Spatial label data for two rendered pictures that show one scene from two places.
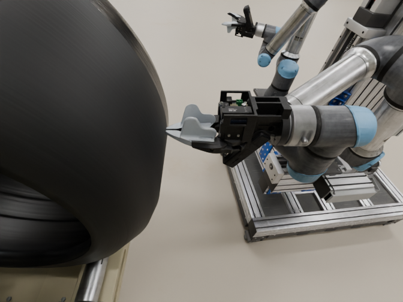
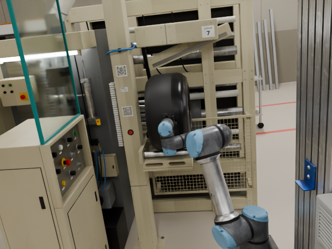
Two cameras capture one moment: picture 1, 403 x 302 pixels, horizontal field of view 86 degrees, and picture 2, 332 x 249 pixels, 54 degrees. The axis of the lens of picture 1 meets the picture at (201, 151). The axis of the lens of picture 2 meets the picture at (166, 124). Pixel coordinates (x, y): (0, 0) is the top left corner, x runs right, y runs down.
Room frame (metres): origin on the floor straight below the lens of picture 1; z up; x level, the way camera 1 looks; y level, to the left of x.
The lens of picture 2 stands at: (0.82, -1.87, 1.80)
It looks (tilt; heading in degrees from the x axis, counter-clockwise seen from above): 17 degrees down; 106
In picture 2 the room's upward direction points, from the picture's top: 6 degrees counter-clockwise
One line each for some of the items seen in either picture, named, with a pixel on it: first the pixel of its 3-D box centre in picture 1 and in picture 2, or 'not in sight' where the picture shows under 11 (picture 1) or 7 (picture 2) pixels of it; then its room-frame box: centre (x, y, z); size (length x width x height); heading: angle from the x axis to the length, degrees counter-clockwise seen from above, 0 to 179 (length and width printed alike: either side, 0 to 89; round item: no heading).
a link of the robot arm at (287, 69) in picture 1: (285, 74); not in sight; (1.29, -0.40, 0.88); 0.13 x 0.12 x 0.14; 172
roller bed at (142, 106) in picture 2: not in sight; (145, 115); (-0.10, 0.68, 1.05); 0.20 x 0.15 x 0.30; 9
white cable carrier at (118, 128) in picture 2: not in sight; (117, 114); (-0.15, 0.23, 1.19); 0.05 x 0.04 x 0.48; 99
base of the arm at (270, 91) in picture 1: (277, 91); not in sight; (1.28, -0.40, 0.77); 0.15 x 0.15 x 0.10
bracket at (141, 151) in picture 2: not in sight; (145, 147); (0.00, 0.31, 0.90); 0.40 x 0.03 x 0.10; 99
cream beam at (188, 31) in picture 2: not in sight; (176, 32); (0.25, 0.65, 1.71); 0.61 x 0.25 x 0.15; 9
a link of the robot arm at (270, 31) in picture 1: (271, 33); not in sight; (1.43, -0.27, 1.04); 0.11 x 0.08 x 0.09; 82
